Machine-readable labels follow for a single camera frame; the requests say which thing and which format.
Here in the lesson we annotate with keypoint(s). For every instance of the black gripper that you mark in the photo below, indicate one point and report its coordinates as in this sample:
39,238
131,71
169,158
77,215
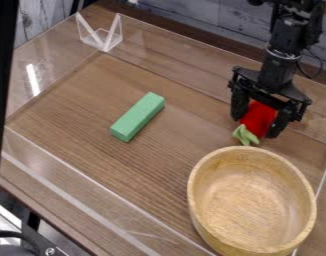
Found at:
284,98

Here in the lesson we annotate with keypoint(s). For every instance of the red plush strawberry toy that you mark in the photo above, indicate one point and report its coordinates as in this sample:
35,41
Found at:
254,124

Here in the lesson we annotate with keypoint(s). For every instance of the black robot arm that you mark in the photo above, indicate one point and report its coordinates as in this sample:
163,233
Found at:
295,28

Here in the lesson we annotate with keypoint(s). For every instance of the green rectangular block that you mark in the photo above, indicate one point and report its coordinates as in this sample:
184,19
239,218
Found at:
136,117

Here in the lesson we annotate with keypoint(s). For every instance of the wooden bowl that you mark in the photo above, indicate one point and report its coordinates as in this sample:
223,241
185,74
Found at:
251,202

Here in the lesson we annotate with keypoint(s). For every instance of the clear acrylic table enclosure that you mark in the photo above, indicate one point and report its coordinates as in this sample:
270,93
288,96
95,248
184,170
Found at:
115,194

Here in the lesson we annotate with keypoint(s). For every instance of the black metal frame post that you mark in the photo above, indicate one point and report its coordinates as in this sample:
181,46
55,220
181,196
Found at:
8,18

